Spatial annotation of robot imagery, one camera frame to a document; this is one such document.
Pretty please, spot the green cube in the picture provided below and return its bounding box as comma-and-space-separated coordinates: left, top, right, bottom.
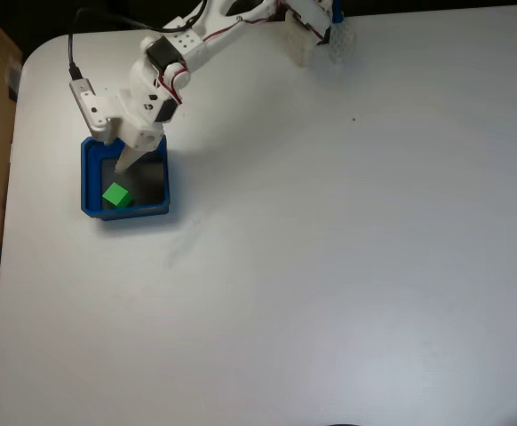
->
101, 181, 134, 209

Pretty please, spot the blue square box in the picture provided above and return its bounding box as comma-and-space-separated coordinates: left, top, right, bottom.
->
79, 135, 174, 223

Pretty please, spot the silver camera box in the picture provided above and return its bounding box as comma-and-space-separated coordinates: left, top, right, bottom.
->
68, 78, 123, 146

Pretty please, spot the black usb cable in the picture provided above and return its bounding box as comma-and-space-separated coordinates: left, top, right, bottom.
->
66, 0, 211, 82

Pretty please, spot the white perforated base mount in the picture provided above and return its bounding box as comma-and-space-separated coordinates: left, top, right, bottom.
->
284, 11, 357, 68

